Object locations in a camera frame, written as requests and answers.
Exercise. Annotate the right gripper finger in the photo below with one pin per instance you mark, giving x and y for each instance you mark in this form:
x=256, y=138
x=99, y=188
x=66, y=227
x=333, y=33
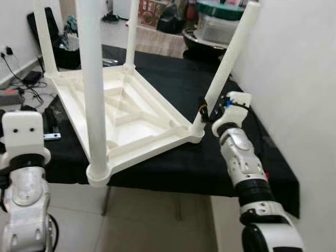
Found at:
x=202, y=110

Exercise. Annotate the white plastic children table top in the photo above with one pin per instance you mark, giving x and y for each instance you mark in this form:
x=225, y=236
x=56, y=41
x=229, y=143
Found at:
x=142, y=121

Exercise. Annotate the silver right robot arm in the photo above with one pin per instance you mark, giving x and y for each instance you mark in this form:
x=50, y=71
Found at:
x=247, y=168

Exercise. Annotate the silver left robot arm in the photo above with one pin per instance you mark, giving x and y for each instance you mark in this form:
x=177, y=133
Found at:
x=23, y=205

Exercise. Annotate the grey box with red label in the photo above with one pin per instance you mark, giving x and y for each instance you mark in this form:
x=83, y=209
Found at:
x=10, y=97

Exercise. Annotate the black power brick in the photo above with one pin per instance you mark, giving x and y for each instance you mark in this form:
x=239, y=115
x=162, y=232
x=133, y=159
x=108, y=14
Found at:
x=33, y=77

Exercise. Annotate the black round bowl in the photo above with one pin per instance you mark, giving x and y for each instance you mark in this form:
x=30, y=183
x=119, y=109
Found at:
x=202, y=47

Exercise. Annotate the beige cloth covered bench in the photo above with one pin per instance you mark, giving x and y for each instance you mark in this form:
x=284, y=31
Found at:
x=157, y=44

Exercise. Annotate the clear plastic storage box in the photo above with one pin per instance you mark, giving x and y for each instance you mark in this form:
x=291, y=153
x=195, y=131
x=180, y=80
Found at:
x=218, y=30

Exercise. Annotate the clear tape strip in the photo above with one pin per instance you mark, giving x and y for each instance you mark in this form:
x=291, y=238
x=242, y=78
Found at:
x=110, y=62

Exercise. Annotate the black bag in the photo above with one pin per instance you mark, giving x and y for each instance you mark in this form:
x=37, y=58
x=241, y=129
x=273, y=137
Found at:
x=170, y=21

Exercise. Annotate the black open suitcase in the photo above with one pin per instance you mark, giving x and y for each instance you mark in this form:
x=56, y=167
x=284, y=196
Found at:
x=42, y=26

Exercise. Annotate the teal cloth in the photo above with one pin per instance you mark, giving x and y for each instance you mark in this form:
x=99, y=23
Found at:
x=72, y=22

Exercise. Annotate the green item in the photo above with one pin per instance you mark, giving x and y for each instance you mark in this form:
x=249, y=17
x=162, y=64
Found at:
x=218, y=8

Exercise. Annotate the storage box with orange lid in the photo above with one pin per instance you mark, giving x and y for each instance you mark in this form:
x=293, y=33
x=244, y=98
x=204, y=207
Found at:
x=149, y=13

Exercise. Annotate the black mop head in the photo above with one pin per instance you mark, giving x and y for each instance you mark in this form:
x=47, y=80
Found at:
x=111, y=18

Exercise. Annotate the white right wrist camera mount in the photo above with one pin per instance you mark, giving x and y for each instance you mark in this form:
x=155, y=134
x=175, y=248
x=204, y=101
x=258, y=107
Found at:
x=233, y=107

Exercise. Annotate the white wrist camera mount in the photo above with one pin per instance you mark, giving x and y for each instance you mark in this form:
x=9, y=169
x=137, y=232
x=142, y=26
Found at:
x=233, y=107
x=23, y=134

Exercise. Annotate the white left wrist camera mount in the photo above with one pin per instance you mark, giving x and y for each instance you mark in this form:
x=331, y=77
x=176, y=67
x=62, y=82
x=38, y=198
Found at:
x=23, y=134

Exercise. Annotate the black wall plug charger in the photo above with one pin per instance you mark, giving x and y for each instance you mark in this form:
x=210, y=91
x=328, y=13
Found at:
x=8, y=51

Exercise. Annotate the grey metal table frame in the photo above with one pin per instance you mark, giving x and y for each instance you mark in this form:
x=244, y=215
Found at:
x=106, y=202

